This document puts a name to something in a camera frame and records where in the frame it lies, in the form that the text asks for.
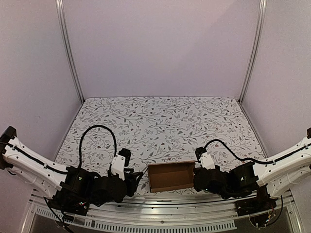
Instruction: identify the brown cardboard box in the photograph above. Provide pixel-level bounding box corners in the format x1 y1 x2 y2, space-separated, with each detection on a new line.
147 161 195 193

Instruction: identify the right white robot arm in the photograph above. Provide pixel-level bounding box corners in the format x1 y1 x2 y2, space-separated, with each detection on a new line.
193 129 311 212

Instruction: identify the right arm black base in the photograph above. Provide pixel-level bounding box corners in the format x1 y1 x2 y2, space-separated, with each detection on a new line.
235 186 276 216

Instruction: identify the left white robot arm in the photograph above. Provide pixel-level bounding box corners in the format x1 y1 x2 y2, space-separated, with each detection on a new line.
0 126 144 216

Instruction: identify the floral patterned table mat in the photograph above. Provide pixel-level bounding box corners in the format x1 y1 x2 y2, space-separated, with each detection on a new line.
47 96 276 196

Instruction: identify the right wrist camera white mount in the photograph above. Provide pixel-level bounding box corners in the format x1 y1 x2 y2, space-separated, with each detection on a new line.
195 147 215 169

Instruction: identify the aluminium front rail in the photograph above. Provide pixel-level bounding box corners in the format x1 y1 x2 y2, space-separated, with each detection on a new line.
19 188 302 233

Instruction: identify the left black braided cable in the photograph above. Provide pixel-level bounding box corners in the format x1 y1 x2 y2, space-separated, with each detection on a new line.
79 125 118 170

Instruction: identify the right aluminium frame post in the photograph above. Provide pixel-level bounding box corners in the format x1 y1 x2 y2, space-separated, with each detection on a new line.
238 0 267 105

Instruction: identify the aluminium frame post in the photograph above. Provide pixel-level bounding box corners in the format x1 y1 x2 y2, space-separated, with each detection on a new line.
238 0 267 105
55 0 85 104

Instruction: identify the left aluminium frame post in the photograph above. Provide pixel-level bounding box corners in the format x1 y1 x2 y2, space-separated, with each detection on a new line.
55 0 85 104

